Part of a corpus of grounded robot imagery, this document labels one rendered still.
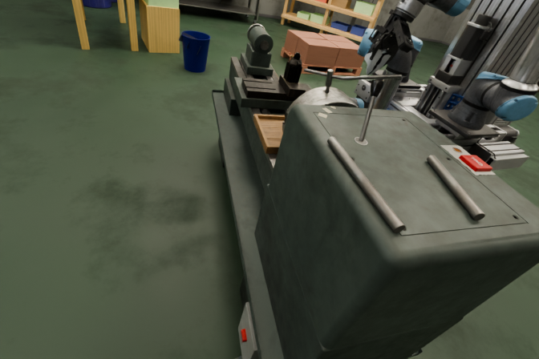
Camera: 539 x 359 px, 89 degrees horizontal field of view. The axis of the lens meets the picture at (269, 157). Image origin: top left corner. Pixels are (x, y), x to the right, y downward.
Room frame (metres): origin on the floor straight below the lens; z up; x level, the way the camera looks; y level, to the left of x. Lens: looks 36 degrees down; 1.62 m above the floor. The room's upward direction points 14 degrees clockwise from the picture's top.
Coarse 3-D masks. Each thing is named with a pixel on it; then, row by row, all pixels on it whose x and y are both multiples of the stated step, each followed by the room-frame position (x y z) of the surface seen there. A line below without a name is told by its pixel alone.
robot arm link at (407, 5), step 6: (402, 0) 1.04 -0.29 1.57; (408, 0) 1.03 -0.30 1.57; (414, 0) 1.02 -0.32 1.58; (396, 6) 1.05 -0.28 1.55; (402, 6) 1.03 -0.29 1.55; (408, 6) 1.02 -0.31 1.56; (414, 6) 1.02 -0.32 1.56; (420, 6) 1.03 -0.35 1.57; (408, 12) 1.02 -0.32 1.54; (414, 12) 1.02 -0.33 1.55
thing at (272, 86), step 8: (248, 80) 1.59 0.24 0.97; (256, 80) 1.62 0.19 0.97; (264, 80) 1.65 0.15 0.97; (272, 80) 1.68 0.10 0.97; (248, 88) 1.47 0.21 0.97; (256, 88) 1.50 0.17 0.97; (264, 88) 1.53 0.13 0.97; (272, 88) 1.55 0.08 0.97; (280, 88) 1.58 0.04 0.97; (248, 96) 1.45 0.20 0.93; (256, 96) 1.46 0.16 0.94; (264, 96) 1.48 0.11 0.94; (272, 96) 1.50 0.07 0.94; (280, 96) 1.52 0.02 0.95
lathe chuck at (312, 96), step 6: (312, 90) 1.03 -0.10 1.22; (318, 90) 1.03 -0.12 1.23; (324, 90) 1.03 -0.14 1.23; (330, 90) 1.03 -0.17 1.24; (336, 90) 1.05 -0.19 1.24; (300, 96) 1.02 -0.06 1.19; (306, 96) 1.00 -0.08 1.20; (312, 96) 0.99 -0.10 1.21; (318, 96) 0.98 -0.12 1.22; (324, 96) 0.98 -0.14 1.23; (330, 96) 0.98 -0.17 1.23; (336, 96) 0.98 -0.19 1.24; (342, 96) 1.00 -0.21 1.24; (294, 102) 1.01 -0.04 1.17; (300, 102) 0.99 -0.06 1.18; (306, 102) 0.97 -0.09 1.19; (312, 102) 0.95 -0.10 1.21; (288, 108) 1.01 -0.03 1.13; (282, 126) 1.00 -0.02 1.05
